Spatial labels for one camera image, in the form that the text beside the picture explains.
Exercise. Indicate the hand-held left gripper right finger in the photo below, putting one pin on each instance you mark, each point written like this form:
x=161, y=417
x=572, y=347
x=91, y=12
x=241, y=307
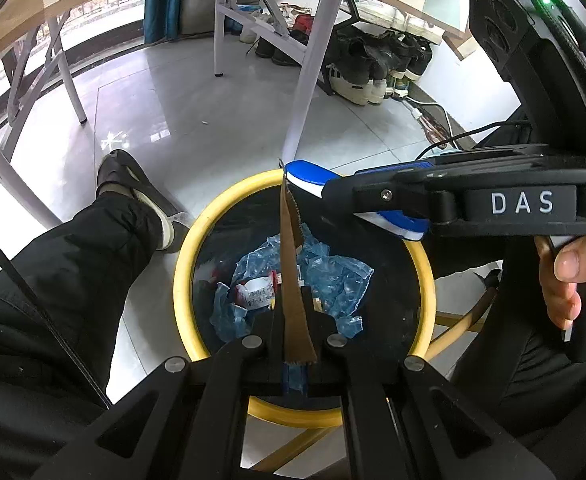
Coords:
x=323, y=330

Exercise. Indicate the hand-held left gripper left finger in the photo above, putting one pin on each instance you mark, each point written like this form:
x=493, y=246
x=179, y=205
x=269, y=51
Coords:
x=268, y=340

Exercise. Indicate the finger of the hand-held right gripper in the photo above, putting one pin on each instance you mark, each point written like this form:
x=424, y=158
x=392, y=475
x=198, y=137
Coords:
x=388, y=195
x=308, y=175

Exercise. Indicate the brown paper strip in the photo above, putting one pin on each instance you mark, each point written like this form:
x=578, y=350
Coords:
x=293, y=280

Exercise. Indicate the yellow-rimmed black trash bin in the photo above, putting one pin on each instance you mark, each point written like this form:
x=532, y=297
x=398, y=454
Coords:
x=185, y=265

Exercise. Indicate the person's right hand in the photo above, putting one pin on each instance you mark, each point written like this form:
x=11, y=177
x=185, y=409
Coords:
x=563, y=290

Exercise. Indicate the red white snack wrapper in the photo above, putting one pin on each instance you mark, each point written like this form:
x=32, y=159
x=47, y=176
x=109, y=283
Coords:
x=255, y=292

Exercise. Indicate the crumpled blue plastic bag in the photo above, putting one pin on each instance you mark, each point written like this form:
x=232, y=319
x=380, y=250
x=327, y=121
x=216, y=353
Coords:
x=333, y=270

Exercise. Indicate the white table leg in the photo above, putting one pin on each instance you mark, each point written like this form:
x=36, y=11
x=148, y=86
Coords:
x=3, y=170
x=313, y=70

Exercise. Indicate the pile of shoes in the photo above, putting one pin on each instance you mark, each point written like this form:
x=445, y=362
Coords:
x=358, y=60

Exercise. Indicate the clear plastic scrap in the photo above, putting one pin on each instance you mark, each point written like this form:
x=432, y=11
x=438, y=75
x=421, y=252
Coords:
x=183, y=219

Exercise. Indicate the red bag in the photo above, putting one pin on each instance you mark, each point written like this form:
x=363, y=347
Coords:
x=304, y=24

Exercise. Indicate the person's left shoe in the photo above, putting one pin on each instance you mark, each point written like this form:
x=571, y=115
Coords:
x=128, y=175

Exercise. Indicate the person's left leg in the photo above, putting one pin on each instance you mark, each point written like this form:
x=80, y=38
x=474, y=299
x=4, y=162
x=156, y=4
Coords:
x=73, y=270

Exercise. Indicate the teal curtain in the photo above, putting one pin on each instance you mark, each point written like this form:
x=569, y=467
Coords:
x=160, y=10

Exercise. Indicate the tan chair frame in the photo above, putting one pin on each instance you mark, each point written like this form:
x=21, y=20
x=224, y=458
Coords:
x=460, y=327

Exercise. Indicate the white folding table frame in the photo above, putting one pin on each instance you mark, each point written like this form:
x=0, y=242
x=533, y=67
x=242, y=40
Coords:
x=218, y=30

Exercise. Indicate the grey folding table frame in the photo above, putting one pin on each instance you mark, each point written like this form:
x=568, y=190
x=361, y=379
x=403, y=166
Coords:
x=70, y=85

